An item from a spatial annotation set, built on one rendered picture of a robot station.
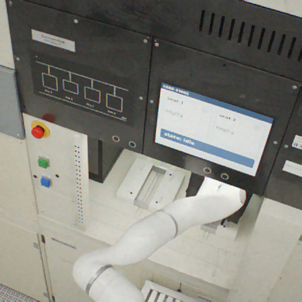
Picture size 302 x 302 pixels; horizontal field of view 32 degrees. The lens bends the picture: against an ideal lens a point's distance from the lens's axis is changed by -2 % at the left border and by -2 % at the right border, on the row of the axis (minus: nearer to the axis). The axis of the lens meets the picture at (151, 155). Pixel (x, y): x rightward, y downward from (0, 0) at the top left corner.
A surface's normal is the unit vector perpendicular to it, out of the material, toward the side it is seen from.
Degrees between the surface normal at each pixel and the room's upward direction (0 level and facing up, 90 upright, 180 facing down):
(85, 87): 90
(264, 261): 90
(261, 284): 90
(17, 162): 90
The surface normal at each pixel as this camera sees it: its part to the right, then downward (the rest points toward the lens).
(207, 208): 0.11, 0.07
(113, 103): -0.37, 0.67
